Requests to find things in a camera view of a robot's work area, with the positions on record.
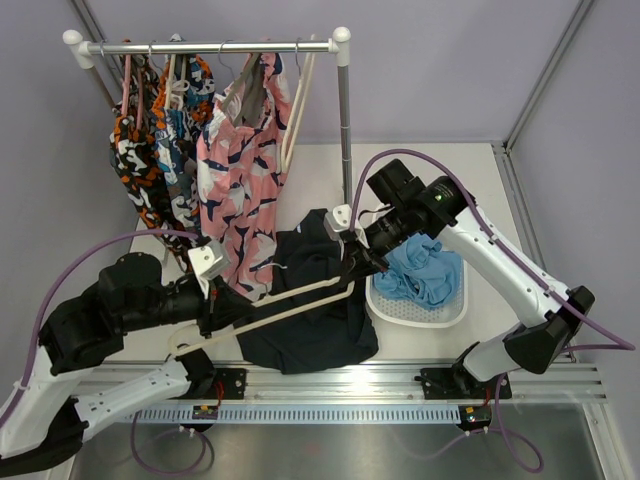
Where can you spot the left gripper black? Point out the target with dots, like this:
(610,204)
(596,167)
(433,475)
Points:
(224,306)

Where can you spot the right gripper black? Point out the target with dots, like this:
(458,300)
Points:
(360,261)

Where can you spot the light blue shorts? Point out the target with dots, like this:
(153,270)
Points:
(421,271)

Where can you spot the cream hanger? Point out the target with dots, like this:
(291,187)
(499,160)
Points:
(305,74)
(345,291)

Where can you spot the dark navy shorts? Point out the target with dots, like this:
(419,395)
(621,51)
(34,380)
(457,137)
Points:
(329,336)

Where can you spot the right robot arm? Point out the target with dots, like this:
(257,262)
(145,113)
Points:
(549,312)

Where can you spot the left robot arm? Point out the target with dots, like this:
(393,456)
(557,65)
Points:
(50,423)

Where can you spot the pink patterned shorts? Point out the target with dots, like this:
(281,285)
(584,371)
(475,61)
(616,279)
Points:
(240,176)

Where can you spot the black orange camouflage shorts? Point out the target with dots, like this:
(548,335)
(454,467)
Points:
(132,157)

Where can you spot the grey hanger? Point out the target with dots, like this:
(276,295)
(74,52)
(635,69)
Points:
(247,90)

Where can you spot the blue orange camouflage shorts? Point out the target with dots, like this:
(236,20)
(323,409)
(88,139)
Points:
(176,136)

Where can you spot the white plastic hanger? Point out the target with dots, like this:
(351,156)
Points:
(169,89)

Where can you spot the pink hanger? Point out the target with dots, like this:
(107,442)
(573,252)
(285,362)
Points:
(132,83)

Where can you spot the white perforated plastic basket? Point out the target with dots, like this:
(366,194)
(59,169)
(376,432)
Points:
(403,312)

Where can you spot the white metal clothes rack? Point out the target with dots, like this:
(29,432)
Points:
(338,45)

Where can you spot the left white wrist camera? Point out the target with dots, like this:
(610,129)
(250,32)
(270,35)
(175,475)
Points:
(208,262)

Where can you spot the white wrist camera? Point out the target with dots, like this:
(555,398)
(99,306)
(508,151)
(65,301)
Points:
(208,262)
(341,225)

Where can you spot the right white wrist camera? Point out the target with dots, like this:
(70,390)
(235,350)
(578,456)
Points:
(341,225)

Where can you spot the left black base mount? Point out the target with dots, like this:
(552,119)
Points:
(229,382)

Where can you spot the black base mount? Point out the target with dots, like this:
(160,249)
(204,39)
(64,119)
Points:
(440,382)
(229,382)

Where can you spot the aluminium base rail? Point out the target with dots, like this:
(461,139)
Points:
(393,382)

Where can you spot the slotted white cable duct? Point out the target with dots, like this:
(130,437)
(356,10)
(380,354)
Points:
(301,414)

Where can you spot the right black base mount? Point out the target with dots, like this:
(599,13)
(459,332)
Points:
(440,382)

